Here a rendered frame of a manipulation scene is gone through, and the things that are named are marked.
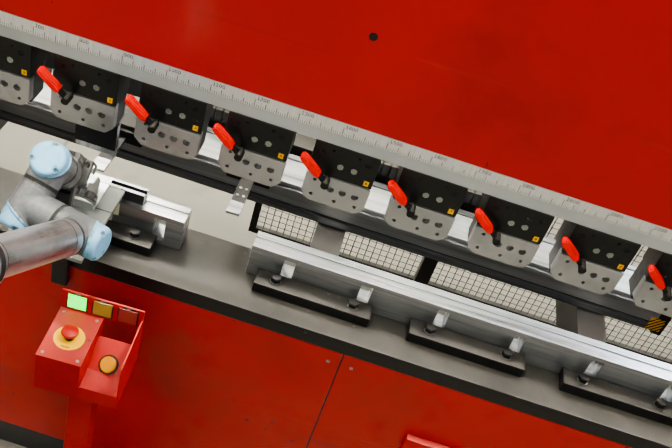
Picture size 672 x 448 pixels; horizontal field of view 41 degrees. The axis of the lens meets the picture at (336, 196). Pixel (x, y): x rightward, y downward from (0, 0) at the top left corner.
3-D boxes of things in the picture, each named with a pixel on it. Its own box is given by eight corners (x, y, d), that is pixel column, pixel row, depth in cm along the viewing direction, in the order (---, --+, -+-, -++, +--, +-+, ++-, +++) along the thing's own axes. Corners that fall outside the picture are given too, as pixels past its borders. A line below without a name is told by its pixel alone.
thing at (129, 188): (65, 180, 219) (66, 170, 217) (70, 173, 221) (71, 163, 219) (142, 205, 219) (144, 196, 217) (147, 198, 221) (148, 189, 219)
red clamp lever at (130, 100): (127, 98, 192) (156, 131, 196) (134, 88, 195) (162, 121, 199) (121, 101, 192) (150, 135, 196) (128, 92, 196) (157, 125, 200)
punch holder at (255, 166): (216, 169, 204) (228, 111, 194) (226, 148, 211) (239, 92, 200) (278, 189, 204) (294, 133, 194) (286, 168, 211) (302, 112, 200)
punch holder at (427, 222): (381, 223, 204) (403, 168, 194) (387, 201, 211) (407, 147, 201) (443, 243, 205) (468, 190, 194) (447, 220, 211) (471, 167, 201)
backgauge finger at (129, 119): (73, 166, 221) (74, 151, 218) (113, 112, 241) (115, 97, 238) (119, 181, 221) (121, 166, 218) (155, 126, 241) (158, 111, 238)
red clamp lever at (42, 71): (38, 69, 191) (69, 103, 195) (46, 60, 195) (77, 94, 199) (33, 72, 192) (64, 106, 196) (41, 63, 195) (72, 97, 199)
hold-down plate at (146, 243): (32, 219, 219) (32, 210, 217) (42, 206, 223) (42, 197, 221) (148, 257, 219) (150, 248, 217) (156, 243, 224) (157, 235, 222)
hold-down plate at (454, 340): (405, 340, 220) (408, 332, 218) (407, 325, 224) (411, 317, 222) (520, 377, 220) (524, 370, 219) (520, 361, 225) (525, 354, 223)
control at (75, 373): (33, 386, 209) (36, 337, 198) (59, 336, 221) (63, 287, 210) (115, 409, 210) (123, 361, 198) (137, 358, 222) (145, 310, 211)
